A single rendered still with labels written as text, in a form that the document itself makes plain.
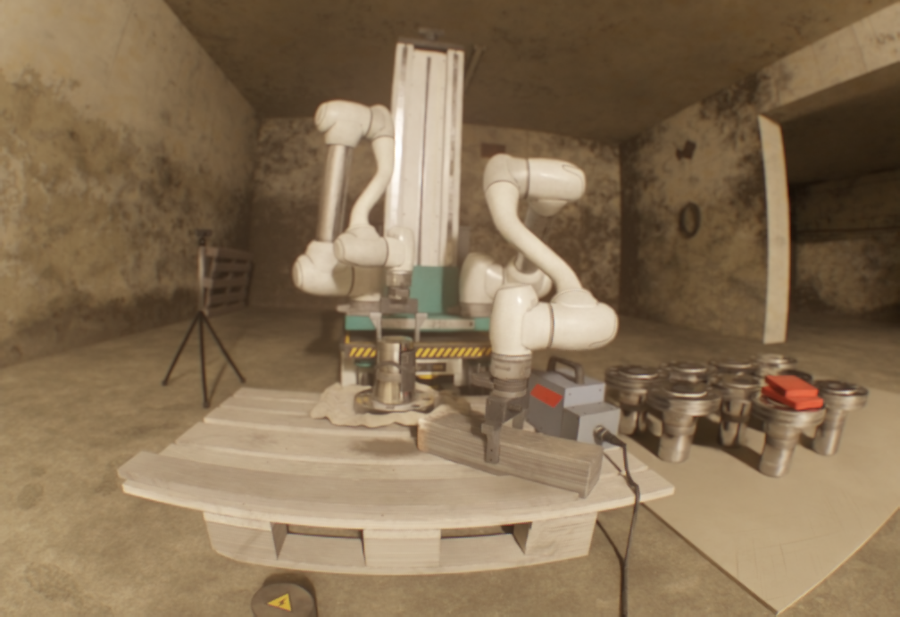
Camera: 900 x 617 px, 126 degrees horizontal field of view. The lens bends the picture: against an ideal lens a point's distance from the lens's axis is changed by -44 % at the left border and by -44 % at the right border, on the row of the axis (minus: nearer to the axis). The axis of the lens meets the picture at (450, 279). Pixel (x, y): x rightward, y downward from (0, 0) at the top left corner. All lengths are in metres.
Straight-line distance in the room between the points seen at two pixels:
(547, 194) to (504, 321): 0.54
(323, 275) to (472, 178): 4.97
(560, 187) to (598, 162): 5.90
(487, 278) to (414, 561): 1.20
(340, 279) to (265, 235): 4.88
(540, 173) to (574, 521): 0.95
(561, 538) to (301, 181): 6.00
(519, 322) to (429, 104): 1.43
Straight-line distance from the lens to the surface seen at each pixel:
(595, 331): 0.90
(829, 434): 1.69
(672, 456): 1.43
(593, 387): 1.16
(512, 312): 0.86
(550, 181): 1.26
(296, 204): 6.33
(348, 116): 1.57
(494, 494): 0.85
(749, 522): 1.18
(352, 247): 1.29
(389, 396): 1.26
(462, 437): 0.98
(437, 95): 2.10
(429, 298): 1.83
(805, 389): 1.39
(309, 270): 1.54
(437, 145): 2.00
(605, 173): 7.17
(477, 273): 1.71
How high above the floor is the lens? 0.60
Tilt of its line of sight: 1 degrees down
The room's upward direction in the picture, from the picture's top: 2 degrees clockwise
